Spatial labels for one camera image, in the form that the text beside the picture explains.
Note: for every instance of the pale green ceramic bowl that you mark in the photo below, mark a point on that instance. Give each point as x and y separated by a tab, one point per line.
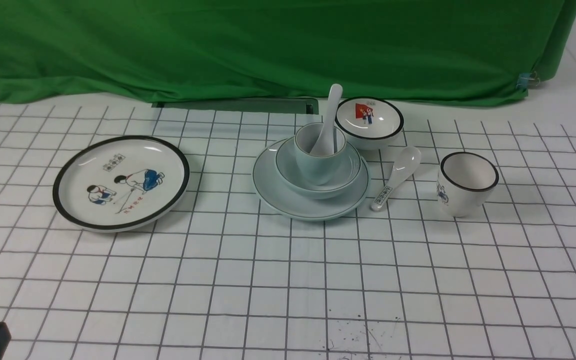
325	183

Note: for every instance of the pale green ceramic cup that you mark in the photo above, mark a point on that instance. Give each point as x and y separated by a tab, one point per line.
320	157

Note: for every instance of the plain white ceramic spoon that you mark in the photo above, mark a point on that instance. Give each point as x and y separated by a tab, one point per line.
325	144

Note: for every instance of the white plate with children picture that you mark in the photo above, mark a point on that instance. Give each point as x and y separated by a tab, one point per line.
121	184

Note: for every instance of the pale green ceramic plate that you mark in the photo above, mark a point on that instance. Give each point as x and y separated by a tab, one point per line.
278	183

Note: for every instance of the white bowl with red picture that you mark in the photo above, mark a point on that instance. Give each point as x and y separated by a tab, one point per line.
369	123

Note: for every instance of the white printed ceramic spoon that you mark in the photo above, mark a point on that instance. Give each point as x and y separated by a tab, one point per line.
404	166

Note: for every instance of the white black-rimmed cup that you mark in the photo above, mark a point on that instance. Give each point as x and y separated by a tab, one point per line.
465	181

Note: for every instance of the green backdrop cloth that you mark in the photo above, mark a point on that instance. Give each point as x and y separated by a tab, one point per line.
451	52

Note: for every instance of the blue binder clip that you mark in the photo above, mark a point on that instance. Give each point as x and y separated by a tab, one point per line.
528	80

